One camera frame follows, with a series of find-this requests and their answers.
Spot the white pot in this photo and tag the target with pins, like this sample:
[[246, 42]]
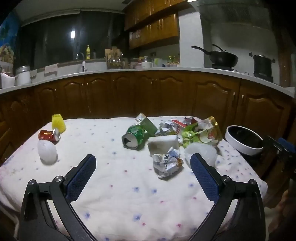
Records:
[[8, 81]]

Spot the crushed green can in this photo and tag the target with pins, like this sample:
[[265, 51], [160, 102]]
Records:
[[136, 133]]

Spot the green drink carton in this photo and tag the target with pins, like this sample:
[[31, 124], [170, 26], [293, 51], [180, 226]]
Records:
[[149, 125]]

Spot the crushed red can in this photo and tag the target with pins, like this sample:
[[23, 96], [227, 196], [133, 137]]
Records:
[[46, 135]]

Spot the yellow sponge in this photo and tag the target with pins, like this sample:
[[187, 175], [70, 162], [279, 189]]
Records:
[[59, 124]]

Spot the crumpled red wrapper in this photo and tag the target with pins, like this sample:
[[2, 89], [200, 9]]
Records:
[[190, 120]]

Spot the brown wooden upper cabinets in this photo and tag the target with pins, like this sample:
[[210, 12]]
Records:
[[159, 25]]

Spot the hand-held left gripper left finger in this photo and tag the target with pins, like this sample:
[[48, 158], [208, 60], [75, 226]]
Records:
[[81, 178]]

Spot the red drink carton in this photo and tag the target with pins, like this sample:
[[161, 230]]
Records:
[[179, 125]]

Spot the white bin with black inside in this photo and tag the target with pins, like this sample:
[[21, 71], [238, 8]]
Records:
[[233, 144]]

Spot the white plastic bag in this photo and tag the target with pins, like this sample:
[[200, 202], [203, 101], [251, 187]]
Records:
[[204, 151]]

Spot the small white dish cloth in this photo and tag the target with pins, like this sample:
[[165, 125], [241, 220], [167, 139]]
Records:
[[33, 73]]

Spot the white mug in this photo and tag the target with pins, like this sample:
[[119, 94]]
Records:
[[146, 63]]

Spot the white foam block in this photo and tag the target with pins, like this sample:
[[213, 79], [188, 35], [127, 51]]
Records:
[[163, 143]]

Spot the brown wooden cabinets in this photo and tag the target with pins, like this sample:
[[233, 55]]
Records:
[[159, 25], [161, 92]]

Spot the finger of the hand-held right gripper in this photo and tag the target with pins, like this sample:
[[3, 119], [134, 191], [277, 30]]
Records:
[[284, 142]]

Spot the wooden utensil rack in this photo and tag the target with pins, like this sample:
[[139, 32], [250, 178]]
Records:
[[113, 59]]

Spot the large white dish cloth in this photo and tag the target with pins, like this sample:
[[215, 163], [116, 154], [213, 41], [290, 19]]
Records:
[[50, 68]]

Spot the black wok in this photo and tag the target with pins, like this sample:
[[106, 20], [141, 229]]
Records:
[[223, 58]]

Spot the dark window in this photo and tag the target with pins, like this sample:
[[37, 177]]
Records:
[[57, 39]]

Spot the gas stove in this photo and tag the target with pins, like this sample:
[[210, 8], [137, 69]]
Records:
[[231, 69]]

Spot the black cooking pot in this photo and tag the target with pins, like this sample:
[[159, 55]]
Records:
[[262, 66]]

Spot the yellow bottle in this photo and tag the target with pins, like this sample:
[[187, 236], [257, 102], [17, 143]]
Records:
[[88, 53]]

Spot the white kitchen countertop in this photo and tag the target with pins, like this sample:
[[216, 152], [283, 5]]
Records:
[[185, 69]]

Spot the brown wooden lower cabinets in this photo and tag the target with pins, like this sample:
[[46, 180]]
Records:
[[161, 92]]

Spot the pale green cup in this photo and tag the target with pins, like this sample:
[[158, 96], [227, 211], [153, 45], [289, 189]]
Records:
[[158, 62]]

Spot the person's right forearm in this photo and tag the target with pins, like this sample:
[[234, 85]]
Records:
[[285, 208]]

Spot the wall poster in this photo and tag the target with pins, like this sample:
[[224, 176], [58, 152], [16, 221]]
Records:
[[8, 41]]

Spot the chrome faucet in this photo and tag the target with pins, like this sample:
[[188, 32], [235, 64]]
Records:
[[80, 55]]

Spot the white floral blanket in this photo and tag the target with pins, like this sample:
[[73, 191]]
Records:
[[127, 185]]

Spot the range hood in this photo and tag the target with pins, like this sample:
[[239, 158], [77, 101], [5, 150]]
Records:
[[233, 14]]

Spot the white canister with metal lid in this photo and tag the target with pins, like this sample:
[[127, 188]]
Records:
[[23, 75]]

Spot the red silver snack wrapper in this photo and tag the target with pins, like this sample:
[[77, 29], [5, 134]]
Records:
[[165, 131]]

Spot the green yellow snack bag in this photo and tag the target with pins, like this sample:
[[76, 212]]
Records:
[[203, 134]]

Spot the white faucet filter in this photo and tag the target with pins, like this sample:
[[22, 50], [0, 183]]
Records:
[[84, 66]]

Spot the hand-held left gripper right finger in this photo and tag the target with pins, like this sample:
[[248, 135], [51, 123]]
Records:
[[204, 178]]

